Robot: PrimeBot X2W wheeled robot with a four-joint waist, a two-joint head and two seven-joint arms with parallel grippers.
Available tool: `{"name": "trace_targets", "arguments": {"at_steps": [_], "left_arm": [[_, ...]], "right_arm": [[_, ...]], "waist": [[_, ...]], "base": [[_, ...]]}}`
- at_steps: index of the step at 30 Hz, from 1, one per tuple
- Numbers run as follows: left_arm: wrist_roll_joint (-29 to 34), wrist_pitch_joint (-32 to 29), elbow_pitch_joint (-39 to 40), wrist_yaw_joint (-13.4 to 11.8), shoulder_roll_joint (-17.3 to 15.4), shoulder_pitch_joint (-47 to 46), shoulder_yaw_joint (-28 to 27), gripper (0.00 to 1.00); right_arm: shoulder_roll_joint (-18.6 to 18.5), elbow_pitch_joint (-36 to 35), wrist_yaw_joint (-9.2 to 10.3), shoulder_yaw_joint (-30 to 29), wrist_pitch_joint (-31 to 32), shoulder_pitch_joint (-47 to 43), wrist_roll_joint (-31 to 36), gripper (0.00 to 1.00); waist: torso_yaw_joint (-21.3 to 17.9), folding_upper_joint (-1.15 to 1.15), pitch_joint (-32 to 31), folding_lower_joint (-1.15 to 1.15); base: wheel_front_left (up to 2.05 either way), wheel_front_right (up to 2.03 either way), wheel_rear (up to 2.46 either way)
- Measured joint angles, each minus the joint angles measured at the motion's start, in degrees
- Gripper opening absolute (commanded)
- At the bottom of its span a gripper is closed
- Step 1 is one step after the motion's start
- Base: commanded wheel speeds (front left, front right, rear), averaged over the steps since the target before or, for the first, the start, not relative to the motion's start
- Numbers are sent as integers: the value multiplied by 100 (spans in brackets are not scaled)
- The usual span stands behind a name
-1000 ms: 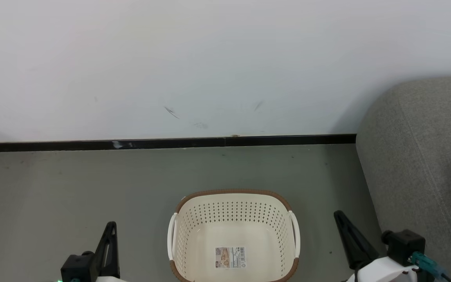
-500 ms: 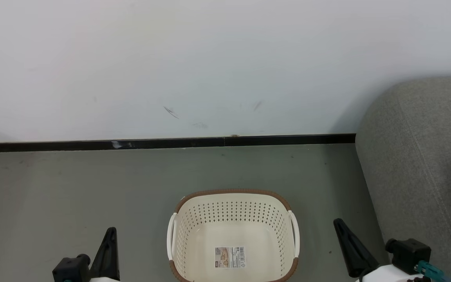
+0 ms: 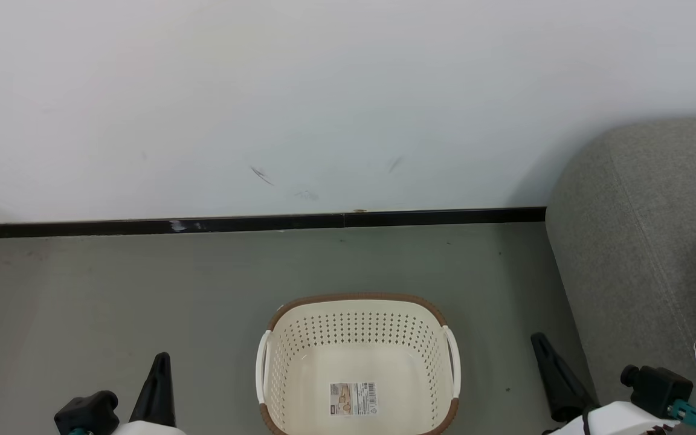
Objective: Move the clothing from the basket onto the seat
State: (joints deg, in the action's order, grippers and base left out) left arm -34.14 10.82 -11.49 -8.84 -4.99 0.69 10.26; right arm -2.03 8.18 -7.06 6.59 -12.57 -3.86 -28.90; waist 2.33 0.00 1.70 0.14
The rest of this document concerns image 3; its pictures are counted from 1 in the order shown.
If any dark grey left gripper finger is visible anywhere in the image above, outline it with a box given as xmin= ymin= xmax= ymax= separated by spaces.
xmin=129 ymin=352 xmax=176 ymax=427

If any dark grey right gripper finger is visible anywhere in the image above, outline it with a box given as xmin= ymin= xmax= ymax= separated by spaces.
xmin=531 ymin=332 xmax=596 ymax=422

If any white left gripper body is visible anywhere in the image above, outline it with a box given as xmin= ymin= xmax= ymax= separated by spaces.
xmin=112 ymin=421 xmax=187 ymax=435

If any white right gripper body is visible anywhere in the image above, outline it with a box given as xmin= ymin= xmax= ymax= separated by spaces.
xmin=550 ymin=402 xmax=681 ymax=435

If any grey fabric sofa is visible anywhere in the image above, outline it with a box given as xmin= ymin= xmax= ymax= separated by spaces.
xmin=546 ymin=118 xmax=696 ymax=435

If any black skirting board strip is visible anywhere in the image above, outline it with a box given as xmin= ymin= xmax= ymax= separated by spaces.
xmin=344 ymin=207 xmax=547 ymax=228
xmin=0 ymin=214 xmax=346 ymax=240

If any printed paper basket label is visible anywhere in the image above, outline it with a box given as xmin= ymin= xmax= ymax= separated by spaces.
xmin=329 ymin=381 xmax=379 ymax=417

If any cream perforated laundry basket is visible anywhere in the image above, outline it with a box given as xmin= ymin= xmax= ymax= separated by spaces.
xmin=256 ymin=293 xmax=462 ymax=435

